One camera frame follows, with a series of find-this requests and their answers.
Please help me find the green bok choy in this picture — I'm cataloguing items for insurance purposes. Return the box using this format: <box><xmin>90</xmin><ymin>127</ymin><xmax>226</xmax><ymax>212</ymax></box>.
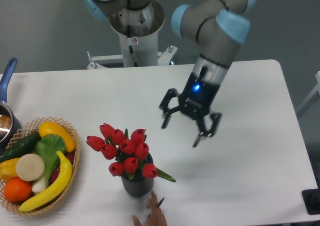
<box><xmin>32</xmin><ymin>134</ymin><xmax>66</xmax><ymax>194</ymax></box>

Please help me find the orange fruit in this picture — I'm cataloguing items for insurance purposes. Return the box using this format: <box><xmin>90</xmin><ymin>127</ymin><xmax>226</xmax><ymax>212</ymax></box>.
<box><xmin>3</xmin><ymin>177</ymin><xmax>32</xmax><ymax>202</ymax></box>

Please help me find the person's hand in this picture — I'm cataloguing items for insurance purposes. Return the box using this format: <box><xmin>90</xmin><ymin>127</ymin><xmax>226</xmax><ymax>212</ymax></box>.
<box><xmin>145</xmin><ymin>191</ymin><xmax>167</xmax><ymax>226</ymax></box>

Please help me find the dark grey ribbed vase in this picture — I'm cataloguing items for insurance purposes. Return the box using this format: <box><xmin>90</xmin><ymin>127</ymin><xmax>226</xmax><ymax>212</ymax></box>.
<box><xmin>121</xmin><ymin>168</ymin><xmax>154</xmax><ymax>197</ymax></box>

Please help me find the beige round slice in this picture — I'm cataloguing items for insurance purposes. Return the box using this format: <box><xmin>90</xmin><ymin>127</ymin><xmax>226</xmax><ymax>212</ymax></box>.
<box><xmin>15</xmin><ymin>153</ymin><xmax>45</xmax><ymax>181</ymax></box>

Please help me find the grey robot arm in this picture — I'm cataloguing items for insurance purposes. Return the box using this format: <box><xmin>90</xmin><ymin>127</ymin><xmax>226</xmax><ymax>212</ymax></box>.
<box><xmin>82</xmin><ymin>0</ymin><xmax>256</xmax><ymax>140</ymax></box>

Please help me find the black pen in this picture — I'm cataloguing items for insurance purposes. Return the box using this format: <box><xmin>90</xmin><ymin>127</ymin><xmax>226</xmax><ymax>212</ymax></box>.
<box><xmin>147</xmin><ymin>197</ymin><xmax>165</xmax><ymax>219</ymax></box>

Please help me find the green cucumber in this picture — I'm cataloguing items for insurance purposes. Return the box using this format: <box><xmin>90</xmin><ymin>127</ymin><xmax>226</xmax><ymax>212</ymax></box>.
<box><xmin>0</xmin><ymin>131</ymin><xmax>41</xmax><ymax>162</ymax></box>

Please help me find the steel pot blue handle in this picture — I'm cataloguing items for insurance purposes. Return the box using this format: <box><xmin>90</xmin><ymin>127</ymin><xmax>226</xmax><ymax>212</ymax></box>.
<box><xmin>0</xmin><ymin>58</ymin><xmax>22</xmax><ymax>154</ymax></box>

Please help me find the yellow banana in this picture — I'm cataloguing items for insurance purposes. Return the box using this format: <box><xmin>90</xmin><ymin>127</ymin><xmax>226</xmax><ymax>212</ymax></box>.
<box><xmin>18</xmin><ymin>151</ymin><xmax>73</xmax><ymax>212</ymax></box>

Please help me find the woven wicker basket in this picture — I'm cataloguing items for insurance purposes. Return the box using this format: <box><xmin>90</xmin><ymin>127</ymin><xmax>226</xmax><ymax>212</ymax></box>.
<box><xmin>0</xmin><ymin>116</ymin><xmax>82</xmax><ymax>217</ymax></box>

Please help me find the black device at table edge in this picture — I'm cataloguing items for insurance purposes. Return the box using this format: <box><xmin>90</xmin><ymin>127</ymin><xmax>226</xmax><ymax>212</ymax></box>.
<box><xmin>301</xmin><ymin>188</ymin><xmax>320</xmax><ymax>215</ymax></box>

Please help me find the white furniture part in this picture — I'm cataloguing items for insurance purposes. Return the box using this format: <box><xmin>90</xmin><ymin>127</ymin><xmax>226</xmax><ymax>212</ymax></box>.
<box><xmin>296</xmin><ymin>71</ymin><xmax>320</xmax><ymax>120</ymax></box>

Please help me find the red tulip bouquet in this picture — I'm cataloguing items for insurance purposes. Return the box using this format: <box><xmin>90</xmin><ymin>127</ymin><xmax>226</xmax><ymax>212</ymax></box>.
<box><xmin>86</xmin><ymin>123</ymin><xmax>176</xmax><ymax>182</ymax></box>

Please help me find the dark red vegetable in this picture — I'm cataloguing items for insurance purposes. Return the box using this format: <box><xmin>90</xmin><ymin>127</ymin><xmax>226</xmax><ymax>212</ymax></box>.
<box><xmin>50</xmin><ymin>152</ymin><xmax>75</xmax><ymax>184</ymax></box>

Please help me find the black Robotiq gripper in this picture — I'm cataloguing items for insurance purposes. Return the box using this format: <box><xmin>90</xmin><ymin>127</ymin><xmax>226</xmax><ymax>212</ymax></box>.
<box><xmin>159</xmin><ymin>73</ymin><xmax>222</xmax><ymax>148</ymax></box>

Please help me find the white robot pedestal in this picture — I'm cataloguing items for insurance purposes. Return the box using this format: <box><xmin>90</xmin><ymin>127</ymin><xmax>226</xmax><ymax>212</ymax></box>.
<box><xmin>87</xmin><ymin>0</ymin><xmax>178</xmax><ymax>69</ymax></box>

